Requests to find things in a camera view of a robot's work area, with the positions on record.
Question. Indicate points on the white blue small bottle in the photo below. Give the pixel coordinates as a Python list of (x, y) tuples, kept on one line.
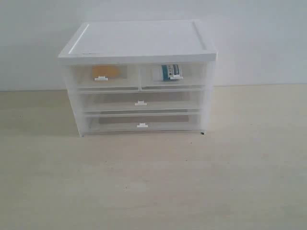
[(170, 72)]

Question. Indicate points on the yellow wedge sponge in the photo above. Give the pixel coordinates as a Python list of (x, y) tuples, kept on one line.
[(104, 72)]

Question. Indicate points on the bottom clear wide drawer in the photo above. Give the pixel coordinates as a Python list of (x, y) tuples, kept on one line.
[(150, 123)]

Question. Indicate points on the clear wide drawer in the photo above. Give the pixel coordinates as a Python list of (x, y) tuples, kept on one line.
[(141, 101), (150, 123)]

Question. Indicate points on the middle clear wide drawer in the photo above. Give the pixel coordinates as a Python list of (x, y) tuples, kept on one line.
[(141, 101)]

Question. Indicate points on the white plastic drawer cabinet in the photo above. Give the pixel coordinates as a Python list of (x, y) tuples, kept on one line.
[(137, 43)]

